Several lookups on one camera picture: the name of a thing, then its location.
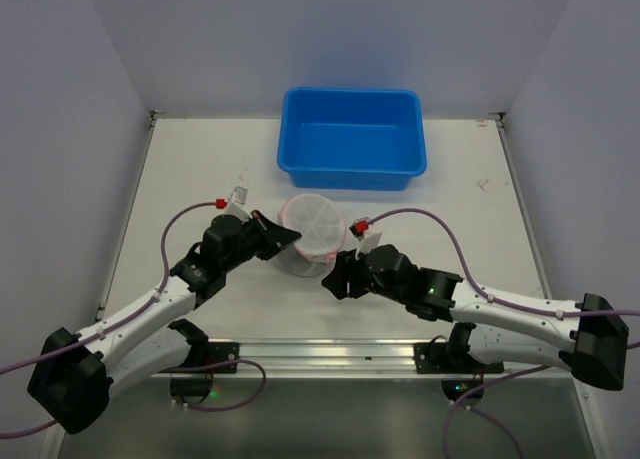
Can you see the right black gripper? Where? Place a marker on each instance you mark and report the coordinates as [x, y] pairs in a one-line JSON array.
[[351, 275]]

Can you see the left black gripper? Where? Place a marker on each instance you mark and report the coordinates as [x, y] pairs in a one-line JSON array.
[[261, 236]]

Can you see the white mesh laundry bag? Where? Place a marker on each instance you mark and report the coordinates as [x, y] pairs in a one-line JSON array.
[[323, 232]]

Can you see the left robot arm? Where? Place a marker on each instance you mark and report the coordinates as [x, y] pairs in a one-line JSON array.
[[77, 374]]

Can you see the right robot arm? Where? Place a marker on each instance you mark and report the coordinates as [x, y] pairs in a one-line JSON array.
[[587, 338]]

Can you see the blue plastic tub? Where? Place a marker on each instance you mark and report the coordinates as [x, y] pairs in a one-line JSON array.
[[351, 139]]

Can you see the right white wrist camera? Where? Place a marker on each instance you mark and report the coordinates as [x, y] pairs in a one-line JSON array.
[[367, 236]]

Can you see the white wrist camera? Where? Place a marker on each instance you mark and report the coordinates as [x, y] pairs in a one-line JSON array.
[[367, 236], [235, 204]]

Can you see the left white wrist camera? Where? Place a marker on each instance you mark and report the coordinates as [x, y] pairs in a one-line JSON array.
[[235, 204]]

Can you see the aluminium mounting rail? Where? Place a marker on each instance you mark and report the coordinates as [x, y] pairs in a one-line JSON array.
[[332, 359]]

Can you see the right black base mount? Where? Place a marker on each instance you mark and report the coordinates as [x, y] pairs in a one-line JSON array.
[[449, 357]]

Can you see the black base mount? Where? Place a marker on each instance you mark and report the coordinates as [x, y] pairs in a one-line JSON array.
[[449, 357], [200, 385]]

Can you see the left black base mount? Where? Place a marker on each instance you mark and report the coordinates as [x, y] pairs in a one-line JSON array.
[[200, 385]]

